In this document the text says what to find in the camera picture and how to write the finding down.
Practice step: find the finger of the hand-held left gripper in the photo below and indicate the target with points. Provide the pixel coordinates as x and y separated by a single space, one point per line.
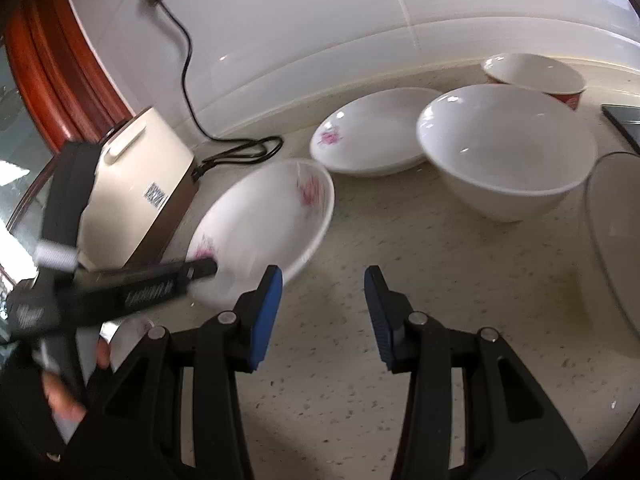
197 270

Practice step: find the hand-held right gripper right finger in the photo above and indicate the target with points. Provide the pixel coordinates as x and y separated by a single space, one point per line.
378 320

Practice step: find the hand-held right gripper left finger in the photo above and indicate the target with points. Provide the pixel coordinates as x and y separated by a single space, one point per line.
264 320

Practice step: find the white floral plate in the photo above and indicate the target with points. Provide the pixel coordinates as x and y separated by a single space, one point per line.
265 220
375 130
131 335

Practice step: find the plain white bowl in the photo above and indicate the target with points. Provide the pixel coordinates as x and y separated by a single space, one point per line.
500 150

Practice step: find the person's left hand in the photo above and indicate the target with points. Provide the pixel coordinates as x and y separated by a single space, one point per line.
62 405

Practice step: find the cream rice cooker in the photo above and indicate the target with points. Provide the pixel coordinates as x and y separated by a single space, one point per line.
145 160

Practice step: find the red banded white bowl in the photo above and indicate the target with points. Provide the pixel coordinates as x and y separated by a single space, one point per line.
530 72

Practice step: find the red wooden window frame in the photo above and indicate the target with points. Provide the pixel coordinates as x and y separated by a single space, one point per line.
60 60

